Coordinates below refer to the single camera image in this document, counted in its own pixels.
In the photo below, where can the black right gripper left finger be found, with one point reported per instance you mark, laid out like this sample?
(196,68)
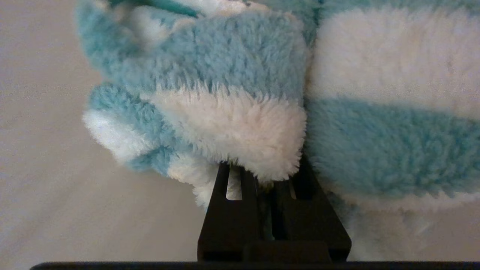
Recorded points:
(228,225)

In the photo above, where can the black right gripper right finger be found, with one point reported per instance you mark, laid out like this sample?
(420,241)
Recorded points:
(311,221)

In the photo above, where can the green white striped towel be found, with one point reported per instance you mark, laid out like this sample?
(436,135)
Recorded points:
(262,93)

